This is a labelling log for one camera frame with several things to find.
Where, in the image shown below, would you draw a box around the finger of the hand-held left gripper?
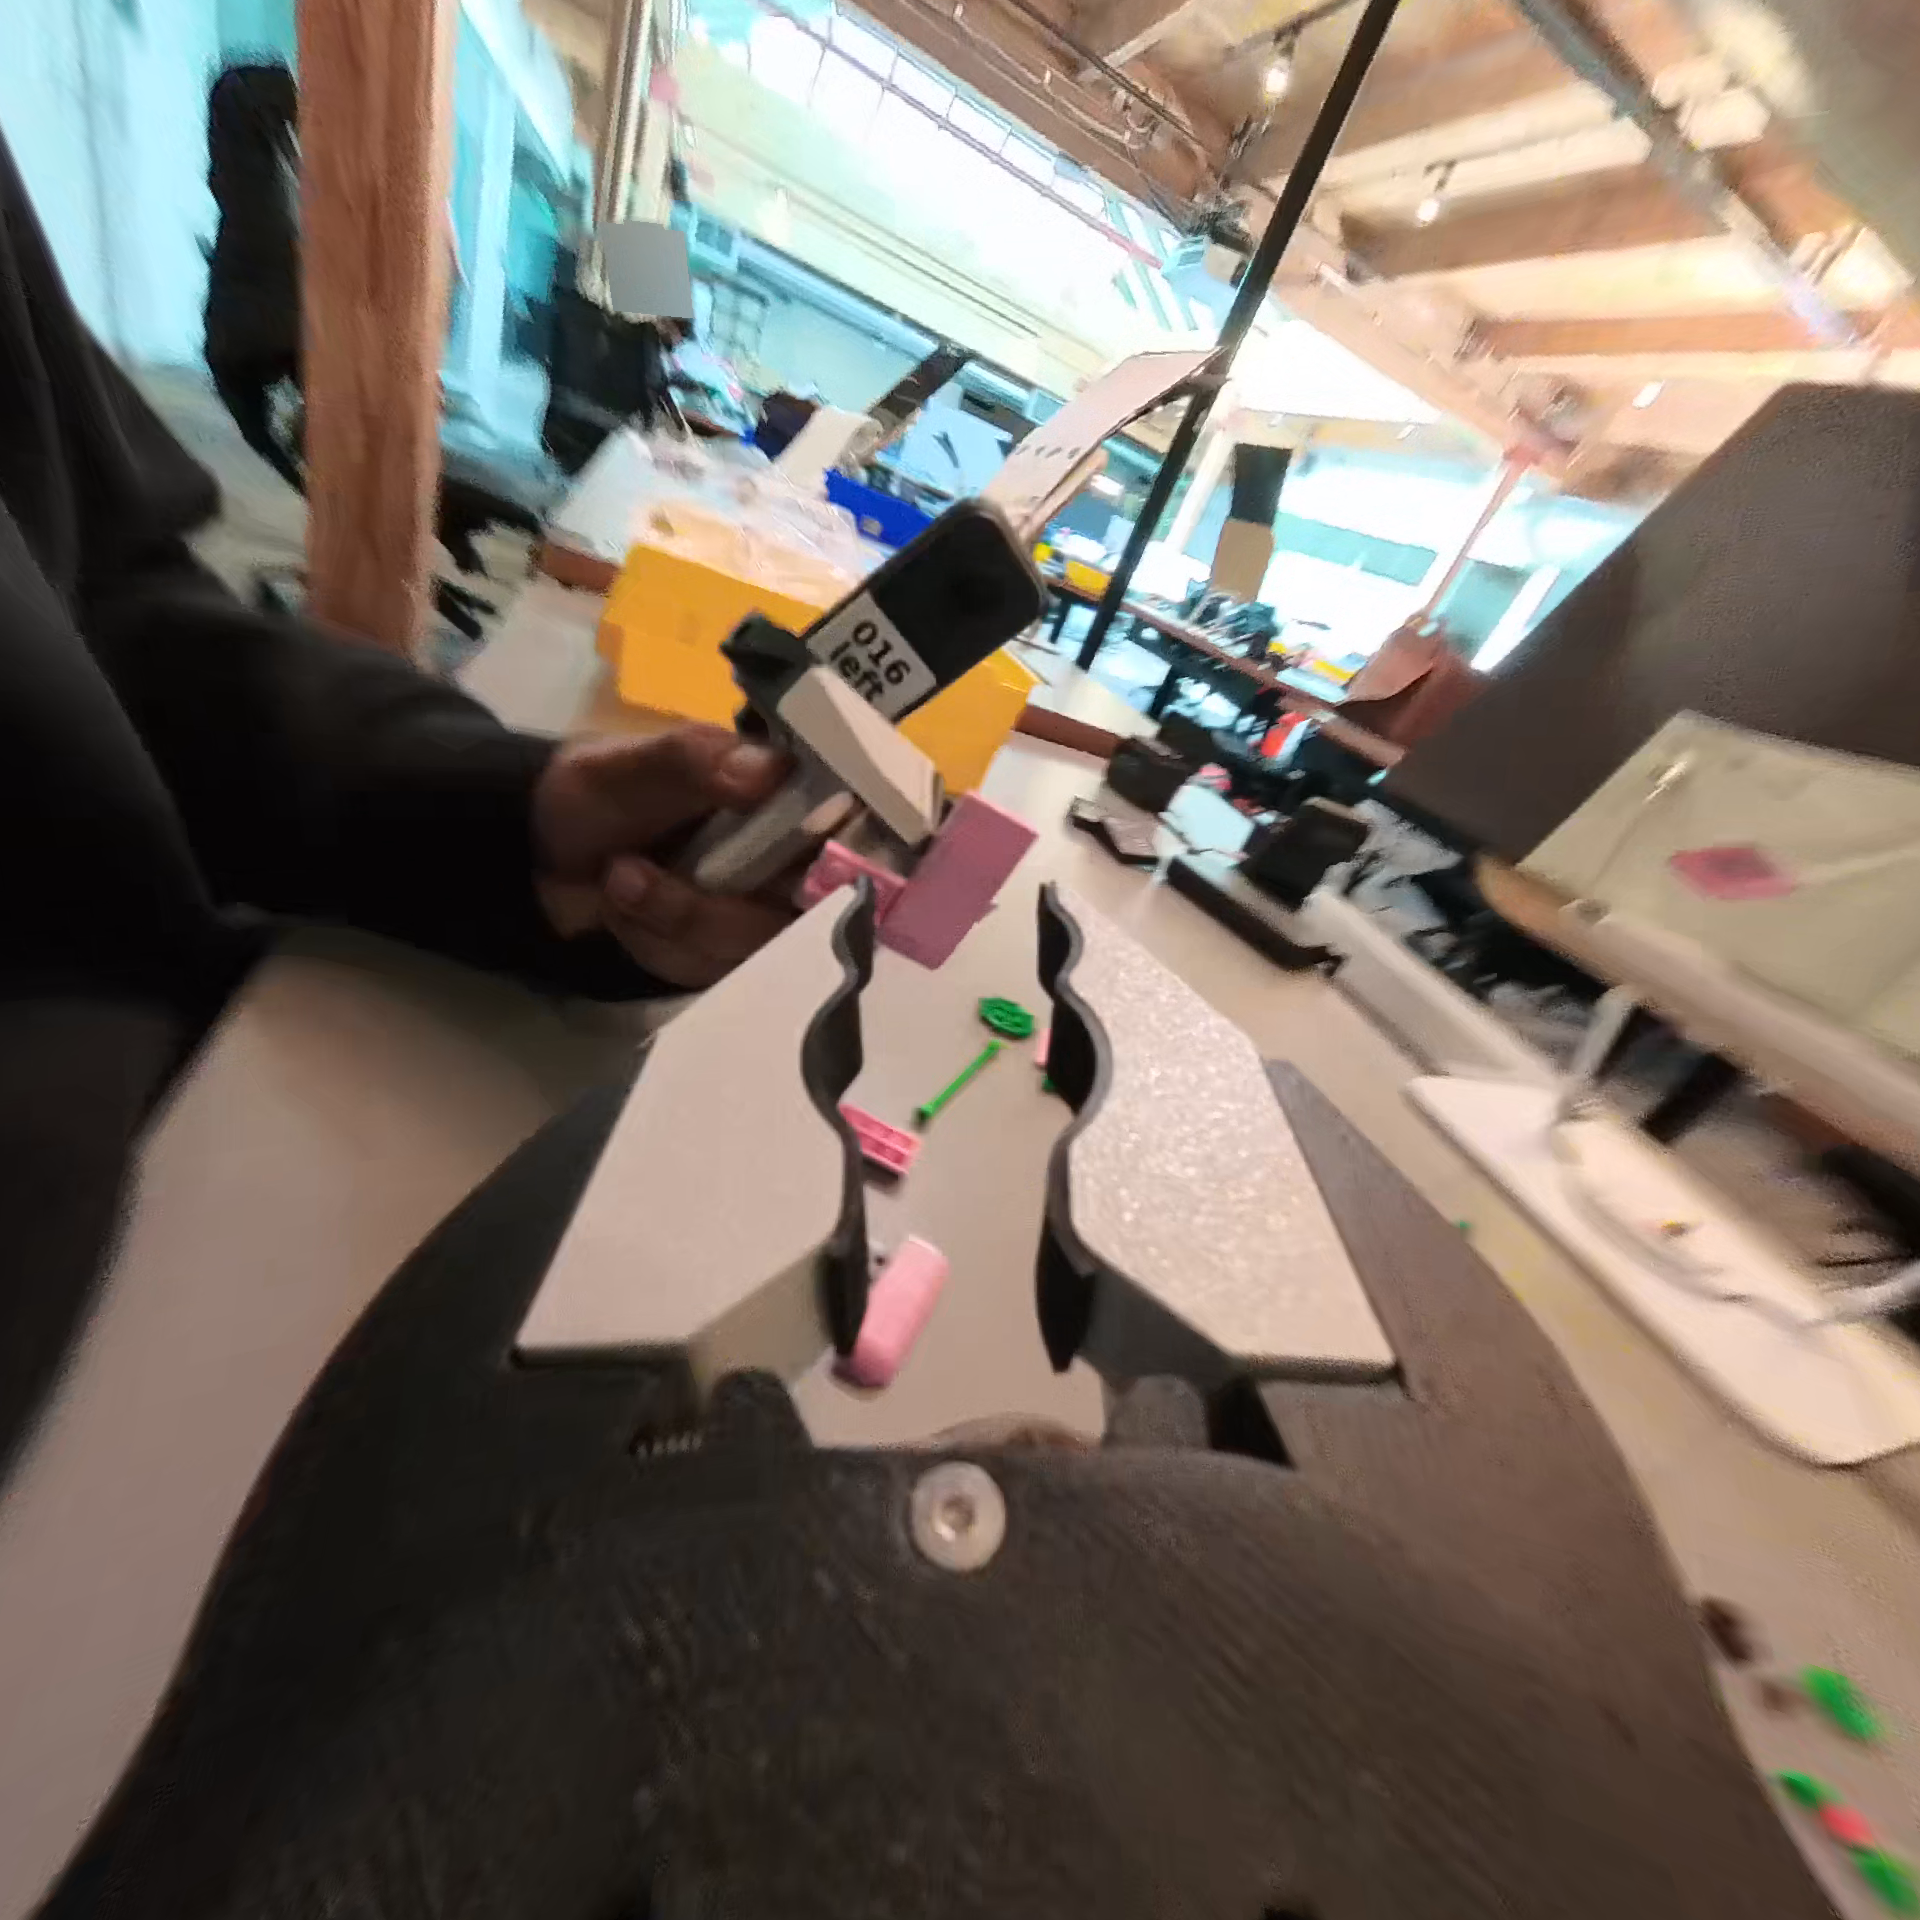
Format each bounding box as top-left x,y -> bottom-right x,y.
785,670 -> 951,853

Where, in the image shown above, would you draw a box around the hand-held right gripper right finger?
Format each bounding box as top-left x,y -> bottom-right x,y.
1036,882 -> 1402,1383

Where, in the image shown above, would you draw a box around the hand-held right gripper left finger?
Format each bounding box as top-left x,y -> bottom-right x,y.
512,878 -> 881,1373

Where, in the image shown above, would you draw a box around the pink brick block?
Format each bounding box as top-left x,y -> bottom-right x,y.
798,790 -> 1041,972

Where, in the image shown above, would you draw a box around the pink rounded brick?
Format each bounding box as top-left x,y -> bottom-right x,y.
833,1235 -> 951,1393

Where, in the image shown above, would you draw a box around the person's left forearm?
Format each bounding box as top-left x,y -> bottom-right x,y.
152,569 -> 663,1003

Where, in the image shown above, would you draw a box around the person's left hand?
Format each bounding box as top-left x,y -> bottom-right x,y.
534,723 -> 801,991

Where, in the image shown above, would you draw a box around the blue plastic bin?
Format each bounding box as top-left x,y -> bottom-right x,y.
823,468 -> 939,548

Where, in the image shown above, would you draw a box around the clear plastic bags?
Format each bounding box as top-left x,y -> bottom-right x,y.
646,481 -> 904,587

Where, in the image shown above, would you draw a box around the yellow plastic bin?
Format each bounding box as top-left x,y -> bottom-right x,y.
596,503 -> 1041,797

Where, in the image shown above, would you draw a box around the tilted wooden board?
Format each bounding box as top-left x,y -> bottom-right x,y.
984,348 -> 1222,531

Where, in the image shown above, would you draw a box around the green flexible rod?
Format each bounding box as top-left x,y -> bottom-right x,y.
913,1039 -> 1004,1129

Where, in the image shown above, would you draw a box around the black device stand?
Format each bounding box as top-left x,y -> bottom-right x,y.
1247,799 -> 1369,902

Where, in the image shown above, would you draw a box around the black metal pole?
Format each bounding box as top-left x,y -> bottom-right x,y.
1072,0 -> 1404,670

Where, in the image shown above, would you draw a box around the person's black jacket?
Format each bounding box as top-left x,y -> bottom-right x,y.
0,135 -> 302,1479

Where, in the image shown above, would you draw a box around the hanging black jacket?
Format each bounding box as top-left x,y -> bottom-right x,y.
201,59 -> 310,489

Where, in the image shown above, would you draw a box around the pile of green leaf pieces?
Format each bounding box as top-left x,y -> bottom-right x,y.
1776,1665 -> 1920,1920

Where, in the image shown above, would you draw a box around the wooden post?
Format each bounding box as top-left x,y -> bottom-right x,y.
295,0 -> 460,654

